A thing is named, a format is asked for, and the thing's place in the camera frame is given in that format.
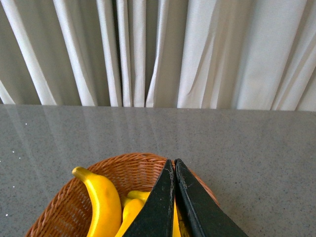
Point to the upper banana in basket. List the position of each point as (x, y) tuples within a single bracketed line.
[(142, 195)]

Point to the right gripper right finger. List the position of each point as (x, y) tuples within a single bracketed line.
[(198, 214)]

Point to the white pleated curtain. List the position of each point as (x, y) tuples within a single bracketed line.
[(217, 54)]

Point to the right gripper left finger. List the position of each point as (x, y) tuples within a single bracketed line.
[(156, 217)]

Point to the lower banana in basket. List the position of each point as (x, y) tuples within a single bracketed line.
[(131, 208)]

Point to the yellow banana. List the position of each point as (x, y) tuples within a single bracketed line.
[(105, 201), (176, 222)]

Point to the banana in basket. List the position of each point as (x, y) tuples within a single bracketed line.
[(131, 208), (142, 195)]

